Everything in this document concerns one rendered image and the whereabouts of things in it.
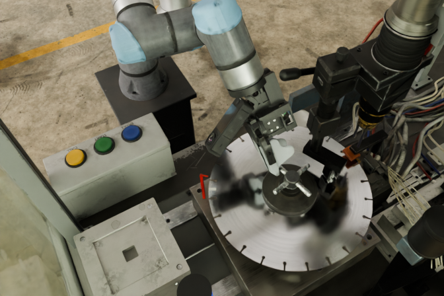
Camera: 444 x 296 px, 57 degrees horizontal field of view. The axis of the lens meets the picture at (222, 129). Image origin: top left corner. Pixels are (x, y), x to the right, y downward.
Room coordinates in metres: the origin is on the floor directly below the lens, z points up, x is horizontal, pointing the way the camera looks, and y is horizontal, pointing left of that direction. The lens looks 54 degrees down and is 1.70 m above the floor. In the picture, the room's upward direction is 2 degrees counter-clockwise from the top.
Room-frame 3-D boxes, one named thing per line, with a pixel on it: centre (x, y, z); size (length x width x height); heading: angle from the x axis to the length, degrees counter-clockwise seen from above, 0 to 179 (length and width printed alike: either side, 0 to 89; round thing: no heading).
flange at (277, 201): (0.39, -0.13, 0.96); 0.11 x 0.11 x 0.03
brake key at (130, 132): (0.59, 0.22, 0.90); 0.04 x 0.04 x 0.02
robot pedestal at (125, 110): (0.90, 0.24, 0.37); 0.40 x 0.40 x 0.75; 27
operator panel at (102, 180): (0.54, 0.27, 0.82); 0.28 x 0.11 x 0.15; 117
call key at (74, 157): (0.52, 0.34, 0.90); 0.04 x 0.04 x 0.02
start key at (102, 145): (0.55, 0.28, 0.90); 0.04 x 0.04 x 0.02
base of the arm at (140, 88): (0.90, 0.24, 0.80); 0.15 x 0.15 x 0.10
